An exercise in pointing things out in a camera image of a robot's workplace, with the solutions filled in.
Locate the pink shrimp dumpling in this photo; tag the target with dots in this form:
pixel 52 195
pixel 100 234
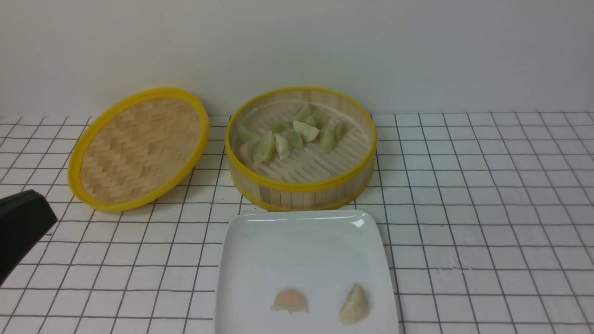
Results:
pixel 290 300

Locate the large white dumpling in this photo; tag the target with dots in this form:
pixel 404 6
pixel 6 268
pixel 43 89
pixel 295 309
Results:
pixel 355 307

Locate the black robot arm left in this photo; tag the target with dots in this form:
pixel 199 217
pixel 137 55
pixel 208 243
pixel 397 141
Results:
pixel 25 218

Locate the white square ceramic plate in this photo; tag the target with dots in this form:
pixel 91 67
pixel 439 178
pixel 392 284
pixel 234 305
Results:
pixel 321 254

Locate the yellow rimmed bamboo steamer basket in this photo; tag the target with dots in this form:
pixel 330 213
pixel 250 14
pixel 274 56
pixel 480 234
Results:
pixel 309 179

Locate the white dumpling middle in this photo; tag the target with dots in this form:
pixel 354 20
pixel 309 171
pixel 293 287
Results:
pixel 283 146

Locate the green dumpling middle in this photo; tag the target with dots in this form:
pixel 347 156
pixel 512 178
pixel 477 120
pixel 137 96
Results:
pixel 295 140

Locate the green dumpling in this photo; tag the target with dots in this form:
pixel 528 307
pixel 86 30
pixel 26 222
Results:
pixel 340 130
pixel 295 140
pixel 327 140
pixel 279 126
pixel 303 113
pixel 265 148

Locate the white dumpling centre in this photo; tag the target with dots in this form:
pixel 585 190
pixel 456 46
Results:
pixel 307 132

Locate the green dumpling left front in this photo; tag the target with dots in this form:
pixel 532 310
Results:
pixel 265 148

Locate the green dumpling upper left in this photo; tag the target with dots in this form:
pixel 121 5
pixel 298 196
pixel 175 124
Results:
pixel 279 126

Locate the pale dumpling far left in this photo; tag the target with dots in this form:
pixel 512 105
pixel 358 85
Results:
pixel 246 153

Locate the green dumpling back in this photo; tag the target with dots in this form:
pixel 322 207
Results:
pixel 303 113

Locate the green dumpling far right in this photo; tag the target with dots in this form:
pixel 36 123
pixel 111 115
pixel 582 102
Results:
pixel 340 130

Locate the yellow rimmed bamboo steamer lid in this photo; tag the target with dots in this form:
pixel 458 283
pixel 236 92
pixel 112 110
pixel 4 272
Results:
pixel 138 150

